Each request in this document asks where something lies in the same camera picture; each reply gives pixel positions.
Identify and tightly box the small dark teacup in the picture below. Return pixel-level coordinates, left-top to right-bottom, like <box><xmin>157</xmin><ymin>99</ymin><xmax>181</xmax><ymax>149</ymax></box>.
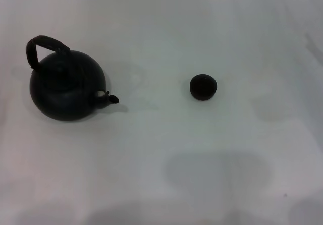
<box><xmin>189</xmin><ymin>74</ymin><xmax>218</xmax><ymax>101</ymax></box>

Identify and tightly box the black round teapot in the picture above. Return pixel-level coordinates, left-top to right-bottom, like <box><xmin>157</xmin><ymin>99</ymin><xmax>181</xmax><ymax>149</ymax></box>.
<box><xmin>25</xmin><ymin>35</ymin><xmax>120</xmax><ymax>122</ymax></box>

